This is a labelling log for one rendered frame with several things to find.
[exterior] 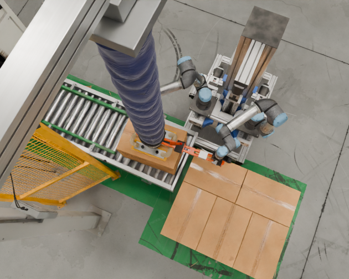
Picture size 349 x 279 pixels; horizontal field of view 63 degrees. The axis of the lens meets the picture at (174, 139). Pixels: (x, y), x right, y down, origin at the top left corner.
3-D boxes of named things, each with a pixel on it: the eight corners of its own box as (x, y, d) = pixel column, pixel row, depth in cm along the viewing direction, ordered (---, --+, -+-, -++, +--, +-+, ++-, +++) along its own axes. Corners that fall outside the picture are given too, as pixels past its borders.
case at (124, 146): (123, 156, 317) (116, 148, 279) (137, 124, 327) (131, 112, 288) (174, 175, 311) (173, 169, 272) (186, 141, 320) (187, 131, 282)
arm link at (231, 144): (233, 132, 216) (221, 139, 215) (242, 144, 214) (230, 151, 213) (231, 134, 224) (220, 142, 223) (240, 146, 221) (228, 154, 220)
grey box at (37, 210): (32, 207, 215) (10, 206, 186) (36, 200, 216) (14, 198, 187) (55, 218, 212) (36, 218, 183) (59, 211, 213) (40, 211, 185)
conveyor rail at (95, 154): (-2, 114, 349) (-13, 108, 331) (0, 110, 350) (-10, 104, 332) (170, 191, 321) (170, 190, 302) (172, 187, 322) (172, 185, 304)
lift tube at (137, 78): (127, 131, 215) (65, 18, 94) (141, 104, 220) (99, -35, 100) (157, 143, 212) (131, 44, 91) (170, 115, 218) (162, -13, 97)
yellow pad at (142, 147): (131, 149, 262) (129, 148, 257) (134, 139, 265) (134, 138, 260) (165, 161, 259) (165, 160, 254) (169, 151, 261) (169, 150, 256)
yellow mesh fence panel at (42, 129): (58, 209, 358) (-102, 200, 155) (55, 202, 360) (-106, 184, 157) (121, 176, 367) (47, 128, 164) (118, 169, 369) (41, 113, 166)
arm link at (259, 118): (255, 110, 266) (258, 105, 253) (263, 122, 263) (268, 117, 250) (244, 117, 264) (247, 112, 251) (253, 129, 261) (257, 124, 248)
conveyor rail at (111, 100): (25, 70, 364) (17, 62, 346) (27, 66, 365) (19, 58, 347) (193, 140, 336) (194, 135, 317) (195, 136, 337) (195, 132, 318)
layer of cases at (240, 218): (162, 231, 335) (159, 233, 296) (195, 155, 357) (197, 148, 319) (259, 277, 320) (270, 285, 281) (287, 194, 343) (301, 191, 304)
